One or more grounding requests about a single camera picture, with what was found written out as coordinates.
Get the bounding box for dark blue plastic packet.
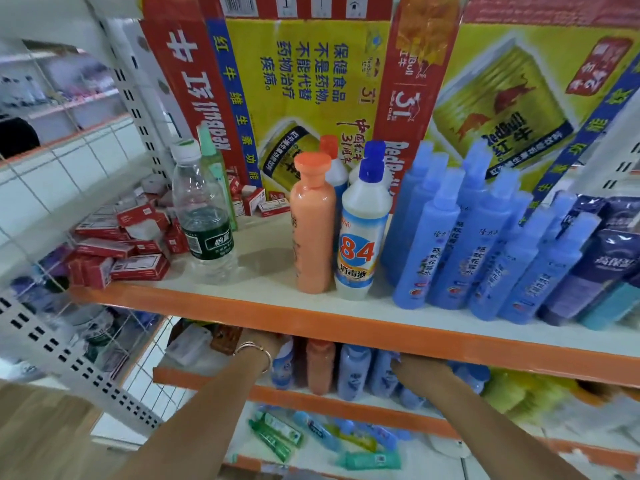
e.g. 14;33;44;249
539;195;640;327

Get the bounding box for green translucent bottle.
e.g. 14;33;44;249
196;124;239;232

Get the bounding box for row of blue spray bottles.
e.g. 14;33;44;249
380;139;602;326

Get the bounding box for white bottle orange cap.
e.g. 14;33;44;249
319;135;350;248

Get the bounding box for white perforated shelf upright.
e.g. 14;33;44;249
85;0;177;181
0;289;166;436
567;87;640;198

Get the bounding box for thin metal bracelet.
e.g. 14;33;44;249
233;341;274;374

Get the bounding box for pile of red white boxes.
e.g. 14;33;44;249
67;167;292;291

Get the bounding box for blue toothpaste tube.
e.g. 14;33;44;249
292;411;347;454
350;421;415;451

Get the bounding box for white bleach bottle blue cap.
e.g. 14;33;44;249
348;140;395;196
334;157;392;301

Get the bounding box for teal toothpaste tube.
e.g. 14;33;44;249
339;450;403;471

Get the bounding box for white wire basket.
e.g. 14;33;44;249
0;242;173;388

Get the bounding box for orange plastic bottle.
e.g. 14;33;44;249
289;152;337;295

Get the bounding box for person's right hand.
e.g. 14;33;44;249
390;355;453;398

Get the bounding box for person's left forearm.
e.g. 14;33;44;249
114;348;273;480

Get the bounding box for white plastic box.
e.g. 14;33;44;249
164;323;214;367

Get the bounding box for brown packet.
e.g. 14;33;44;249
210;325;244;356

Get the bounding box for yellow red cardboard drink carton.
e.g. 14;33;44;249
425;0;640;221
139;0;462;201

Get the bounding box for green toothpaste tube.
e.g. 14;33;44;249
248;411;305;464

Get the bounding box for small orange bottle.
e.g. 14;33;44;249
305;339;337;396

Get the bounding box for yellow toothpaste tube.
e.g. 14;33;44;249
324;424;377;453

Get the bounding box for background white store shelf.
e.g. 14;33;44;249
0;40;132;155

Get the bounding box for small blue white bottle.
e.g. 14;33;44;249
271;337;296;391

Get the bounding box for person's left hand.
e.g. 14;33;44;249
238;329;284;364

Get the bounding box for clear water bottle white cap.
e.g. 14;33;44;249
170;139;240;284

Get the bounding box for orange edged white shelf board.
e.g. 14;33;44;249
152;322;640;473
70;211;640;389
220;402;501;480

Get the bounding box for person's right forearm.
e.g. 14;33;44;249
425;365;592;480

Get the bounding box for teal plastic packet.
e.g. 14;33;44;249
580;281;640;331

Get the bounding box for yellow green packets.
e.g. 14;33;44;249
481;369;568;426

